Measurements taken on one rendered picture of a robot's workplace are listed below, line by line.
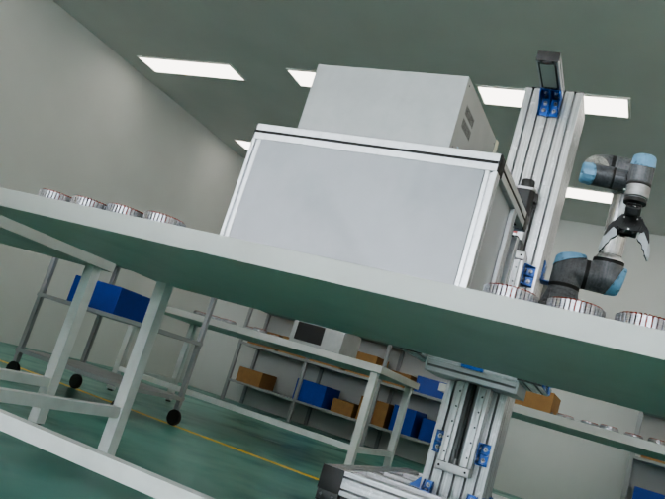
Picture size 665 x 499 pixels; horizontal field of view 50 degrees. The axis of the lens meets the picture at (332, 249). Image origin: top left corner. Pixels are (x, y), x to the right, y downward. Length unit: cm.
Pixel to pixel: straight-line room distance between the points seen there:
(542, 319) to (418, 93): 75
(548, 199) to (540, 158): 19
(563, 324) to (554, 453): 739
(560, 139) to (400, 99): 150
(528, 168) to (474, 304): 189
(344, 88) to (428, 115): 26
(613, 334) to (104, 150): 750
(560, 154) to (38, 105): 570
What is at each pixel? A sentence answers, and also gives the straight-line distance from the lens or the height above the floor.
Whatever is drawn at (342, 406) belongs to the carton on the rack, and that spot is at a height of 37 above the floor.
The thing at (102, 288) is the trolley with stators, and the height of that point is 68.
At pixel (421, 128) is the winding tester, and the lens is 182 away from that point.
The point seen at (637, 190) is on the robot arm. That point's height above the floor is 137.
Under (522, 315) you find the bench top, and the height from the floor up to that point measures 72.
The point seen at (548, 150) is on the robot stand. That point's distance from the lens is 328.
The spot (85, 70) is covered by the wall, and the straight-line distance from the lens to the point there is 821.
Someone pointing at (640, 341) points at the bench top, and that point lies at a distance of 135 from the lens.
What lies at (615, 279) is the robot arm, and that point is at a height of 119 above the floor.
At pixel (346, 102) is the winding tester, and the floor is 121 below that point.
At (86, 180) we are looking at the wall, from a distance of 833.
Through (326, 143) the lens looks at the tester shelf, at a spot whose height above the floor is 108.
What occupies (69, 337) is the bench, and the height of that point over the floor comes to 38.
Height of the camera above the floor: 48
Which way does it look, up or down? 11 degrees up
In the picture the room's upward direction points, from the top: 17 degrees clockwise
